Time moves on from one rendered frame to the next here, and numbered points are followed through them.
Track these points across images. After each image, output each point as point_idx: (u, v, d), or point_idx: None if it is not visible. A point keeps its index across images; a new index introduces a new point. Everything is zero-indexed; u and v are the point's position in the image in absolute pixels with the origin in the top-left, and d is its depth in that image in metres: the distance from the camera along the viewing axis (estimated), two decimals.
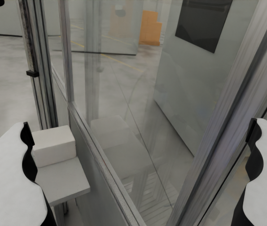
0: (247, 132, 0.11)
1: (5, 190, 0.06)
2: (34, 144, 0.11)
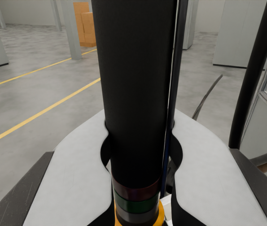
0: None
1: (84, 167, 0.07)
2: None
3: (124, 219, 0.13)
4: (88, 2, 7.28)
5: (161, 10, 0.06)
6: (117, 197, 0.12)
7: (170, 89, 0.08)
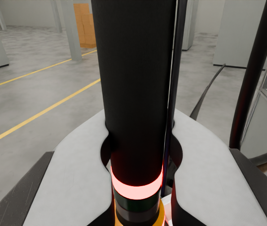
0: None
1: (84, 167, 0.07)
2: None
3: (124, 218, 0.13)
4: (88, 3, 7.30)
5: (161, 3, 0.06)
6: (117, 196, 0.12)
7: (170, 84, 0.08)
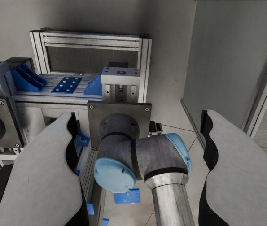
0: (201, 124, 0.11)
1: (49, 174, 0.07)
2: (77, 133, 0.11)
3: None
4: None
5: None
6: None
7: None
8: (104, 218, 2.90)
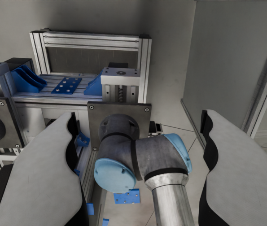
0: (201, 124, 0.11)
1: (49, 174, 0.07)
2: (77, 133, 0.11)
3: None
4: None
5: None
6: None
7: None
8: (104, 219, 2.90)
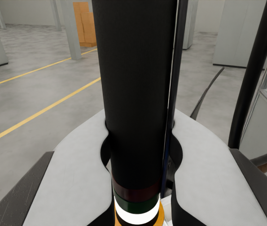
0: None
1: (84, 167, 0.07)
2: None
3: (124, 219, 0.13)
4: (87, 2, 7.27)
5: (161, 15, 0.06)
6: (117, 198, 0.12)
7: (170, 91, 0.08)
8: None
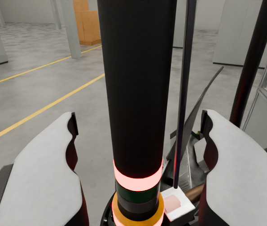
0: (201, 124, 0.11)
1: (49, 174, 0.07)
2: (77, 134, 0.11)
3: (126, 209, 0.13)
4: (87, 0, 7.25)
5: (162, 9, 0.07)
6: (119, 188, 0.12)
7: (181, 83, 0.09)
8: None
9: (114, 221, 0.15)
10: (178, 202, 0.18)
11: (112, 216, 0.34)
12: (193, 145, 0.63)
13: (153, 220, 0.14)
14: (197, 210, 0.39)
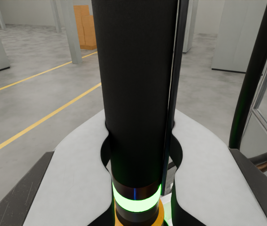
0: None
1: (84, 167, 0.07)
2: None
3: (124, 217, 0.13)
4: (88, 5, 7.33)
5: (162, 7, 0.06)
6: (117, 196, 0.12)
7: (171, 87, 0.08)
8: None
9: None
10: None
11: None
12: None
13: None
14: None
